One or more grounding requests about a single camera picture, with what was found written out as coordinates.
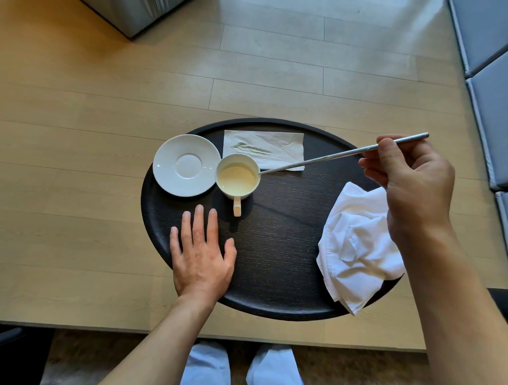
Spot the person's left hand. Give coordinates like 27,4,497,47
169,205,237,304

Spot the person's right hand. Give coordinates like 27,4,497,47
358,135,456,242

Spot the long silver stirring spoon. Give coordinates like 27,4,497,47
259,132,430,175

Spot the person's right forearm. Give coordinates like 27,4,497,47
391,224,508,385

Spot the person's left forearm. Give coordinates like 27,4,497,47
99,294,219,385

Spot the dark oval wooden tray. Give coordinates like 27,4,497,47
141,118,403,322

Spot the white round saucer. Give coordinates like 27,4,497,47
153,134,221,198

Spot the cream liquid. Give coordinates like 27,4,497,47
219,163,257,196

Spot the white crumpled cloth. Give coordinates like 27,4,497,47
316,182,406,316

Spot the grey seat cushion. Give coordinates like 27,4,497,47
494,190,508,254
466,52,508,192
448,0,508,77

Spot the person's left leg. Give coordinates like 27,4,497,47
180,341,232,385

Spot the person's leg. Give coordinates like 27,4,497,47
180,341,232,385
246,343,305,385

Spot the white paper napkin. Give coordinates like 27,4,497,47
222,130,305,172

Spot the person's right leg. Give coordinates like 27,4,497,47
246,343,305,385

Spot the dark chair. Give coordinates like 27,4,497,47
0,325,55,385

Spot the grey upholstered furniture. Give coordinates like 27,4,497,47
80,0,192,39

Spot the white cup with handle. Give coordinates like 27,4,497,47
215,153,262,217

